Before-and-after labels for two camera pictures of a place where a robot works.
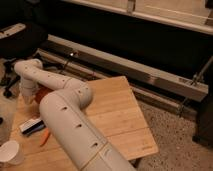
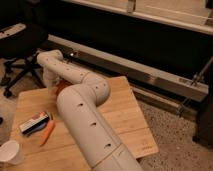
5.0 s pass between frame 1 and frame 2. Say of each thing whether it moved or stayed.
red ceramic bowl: moved
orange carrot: stayed
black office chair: stayed
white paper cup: stayed
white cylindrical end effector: moved
